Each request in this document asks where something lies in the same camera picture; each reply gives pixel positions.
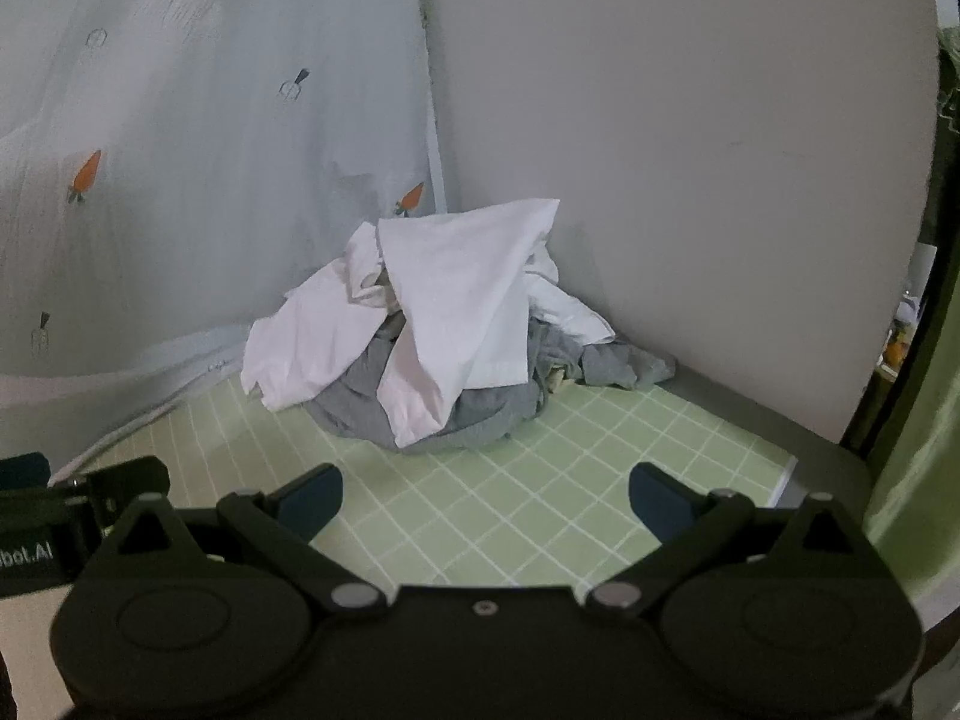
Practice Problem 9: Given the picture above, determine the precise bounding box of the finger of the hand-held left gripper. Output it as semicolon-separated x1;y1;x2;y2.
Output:
49;456;172;522
0;452;52;494

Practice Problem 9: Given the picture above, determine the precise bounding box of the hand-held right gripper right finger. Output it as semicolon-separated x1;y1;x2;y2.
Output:
589;463;867;616

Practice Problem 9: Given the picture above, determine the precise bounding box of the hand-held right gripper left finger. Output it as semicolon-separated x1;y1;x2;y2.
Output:
101;463;389;612

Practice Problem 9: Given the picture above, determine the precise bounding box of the white shirt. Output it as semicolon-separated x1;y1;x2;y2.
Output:
241;198;616;449

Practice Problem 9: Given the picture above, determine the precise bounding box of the green checked mat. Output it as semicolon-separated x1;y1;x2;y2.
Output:
49;371;796;590

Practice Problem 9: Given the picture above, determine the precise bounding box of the small grey cloth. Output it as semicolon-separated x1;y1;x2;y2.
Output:
581;341;677;392

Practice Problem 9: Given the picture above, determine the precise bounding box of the grey garment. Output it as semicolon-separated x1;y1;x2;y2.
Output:
306;315;582;455

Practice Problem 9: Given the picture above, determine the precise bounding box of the carrot print curtain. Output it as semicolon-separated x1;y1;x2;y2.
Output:
0;0;451;481

